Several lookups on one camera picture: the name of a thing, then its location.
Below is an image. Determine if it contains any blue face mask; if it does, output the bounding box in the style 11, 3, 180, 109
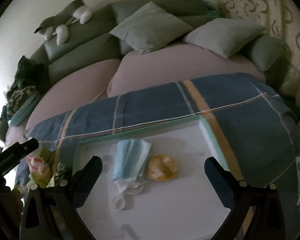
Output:
111, 139, 152, 210

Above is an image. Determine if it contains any yellow orange round soft item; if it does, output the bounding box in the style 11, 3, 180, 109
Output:
147, 154, 178, 182

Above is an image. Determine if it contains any light green fabric item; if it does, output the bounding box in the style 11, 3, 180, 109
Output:
25, 146, 66, 190

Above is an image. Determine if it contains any leopard print fabric band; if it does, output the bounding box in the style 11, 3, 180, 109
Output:
54, 163, 66, 185

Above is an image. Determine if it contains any pink white zigzag cloth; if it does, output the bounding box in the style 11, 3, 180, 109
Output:
25, 154, 51, 180

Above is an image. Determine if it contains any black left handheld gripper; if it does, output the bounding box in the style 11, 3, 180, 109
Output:
0, 138, 39, 188

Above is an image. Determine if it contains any blue plaid tablecloth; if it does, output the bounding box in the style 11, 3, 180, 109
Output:
28, 73, 300, 239

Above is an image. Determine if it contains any shallow green white tray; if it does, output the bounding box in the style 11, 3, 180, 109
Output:
73, 116, 230, 239

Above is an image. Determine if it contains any pile of dark clothes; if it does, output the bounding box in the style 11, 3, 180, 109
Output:
0, 56, 50, 141

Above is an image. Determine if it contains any pink sofa seat cover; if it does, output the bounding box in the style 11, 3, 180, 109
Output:
5, 43, 266, 147

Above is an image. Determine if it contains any grey green sofa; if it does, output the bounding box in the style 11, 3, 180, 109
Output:
31, 0, 290, 84

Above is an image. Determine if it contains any light grey right cushion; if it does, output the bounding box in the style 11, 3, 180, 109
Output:
183, 18, 266, 59

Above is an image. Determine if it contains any light grey cushion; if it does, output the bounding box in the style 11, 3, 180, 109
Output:
110, 2, 193, 54
183, 18, 266, 59

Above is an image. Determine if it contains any grey husky plush toy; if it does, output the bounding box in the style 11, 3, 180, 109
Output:
34, 0, 92, 46

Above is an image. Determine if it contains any light grey middle cushion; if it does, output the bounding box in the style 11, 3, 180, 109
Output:
110, 2, 193, 54

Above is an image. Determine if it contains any patterned beige curtain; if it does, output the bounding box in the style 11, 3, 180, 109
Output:
218, 0, 300, 103

